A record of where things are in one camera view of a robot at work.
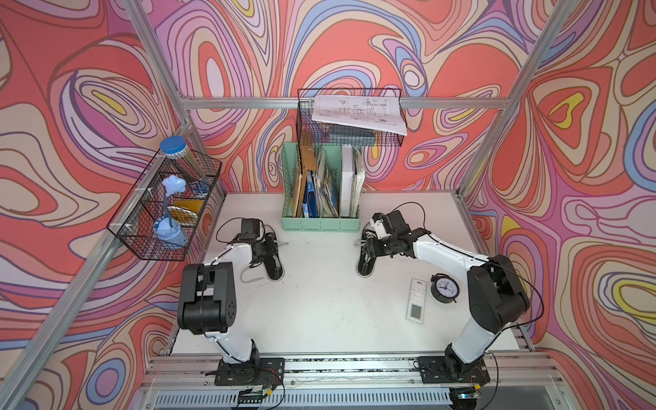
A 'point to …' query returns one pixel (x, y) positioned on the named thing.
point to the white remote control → (416, 301)
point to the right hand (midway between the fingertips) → (373, 253)
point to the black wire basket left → (159, 219)
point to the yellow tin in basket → (185, 212)
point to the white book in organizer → (347, 173)
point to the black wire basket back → (316, 133)
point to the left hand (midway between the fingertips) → (275, 247)
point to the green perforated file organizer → (322, 187)
